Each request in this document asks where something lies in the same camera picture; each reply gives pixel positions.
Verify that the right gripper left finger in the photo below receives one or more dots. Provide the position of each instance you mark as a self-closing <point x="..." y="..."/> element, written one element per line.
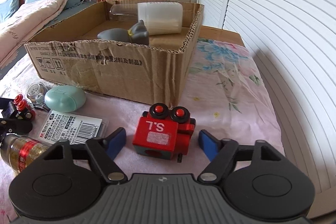
<point x="102" y="152"/>

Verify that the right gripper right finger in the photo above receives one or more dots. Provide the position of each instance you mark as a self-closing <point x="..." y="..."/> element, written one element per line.
<point x="221" y="154"/>

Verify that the medical cotton swab container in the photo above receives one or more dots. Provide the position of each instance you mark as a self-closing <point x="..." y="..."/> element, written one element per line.
<point x="161" y="18"/>

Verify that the black robot toy red buttons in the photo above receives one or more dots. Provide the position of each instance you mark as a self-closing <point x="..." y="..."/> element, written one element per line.
<point x="17" y="108"/>

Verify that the bottle of golden capsules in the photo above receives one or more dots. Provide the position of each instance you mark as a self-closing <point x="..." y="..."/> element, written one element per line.
<point x="20" y="151"/>

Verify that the correction tape dispenser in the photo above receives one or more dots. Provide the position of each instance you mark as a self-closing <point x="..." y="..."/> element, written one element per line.
<point x="36" y="95"/>

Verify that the white barcode blister pack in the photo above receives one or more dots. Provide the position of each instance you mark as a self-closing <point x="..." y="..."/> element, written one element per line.
<point x="77" y="129"/>

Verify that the red toy train sharpener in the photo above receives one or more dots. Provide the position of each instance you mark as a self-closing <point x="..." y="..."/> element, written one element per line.
<point x="164" y="133"/>

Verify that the pink floral table cloth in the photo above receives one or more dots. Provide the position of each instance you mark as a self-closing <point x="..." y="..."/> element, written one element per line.
<point x="224" y="93"/>

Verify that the mint green oval case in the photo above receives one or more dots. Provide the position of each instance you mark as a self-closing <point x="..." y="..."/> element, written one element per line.
<point x="65" y="98"/>

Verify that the blue bed sheet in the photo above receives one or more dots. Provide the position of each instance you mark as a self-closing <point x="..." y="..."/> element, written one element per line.
<point x="20" y="52"/>

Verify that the cardboard box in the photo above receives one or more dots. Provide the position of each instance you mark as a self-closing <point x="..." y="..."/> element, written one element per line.
<point x="147" y="74"/>

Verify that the pink floral quilt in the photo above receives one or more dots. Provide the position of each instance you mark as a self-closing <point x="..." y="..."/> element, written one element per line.
<point x="25" y="23"/>

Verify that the grey elephant toy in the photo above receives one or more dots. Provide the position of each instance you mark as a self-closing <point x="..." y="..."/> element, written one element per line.
<point x="137" y="34"/>

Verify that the clear plastic jar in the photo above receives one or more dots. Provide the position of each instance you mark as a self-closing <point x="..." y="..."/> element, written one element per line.
<point x="124" y="12"/>

